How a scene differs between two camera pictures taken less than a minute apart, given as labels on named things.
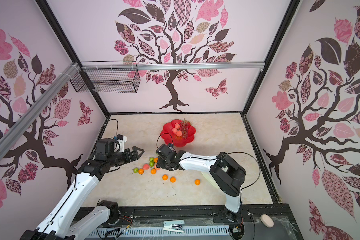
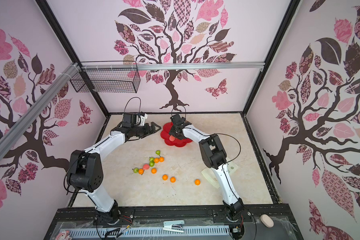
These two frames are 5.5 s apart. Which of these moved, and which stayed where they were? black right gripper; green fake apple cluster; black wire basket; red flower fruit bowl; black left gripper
Moved: black left gripper; black right gripper
Stayed: green fake apple cluster; black wire basket; red flower fruit bowl
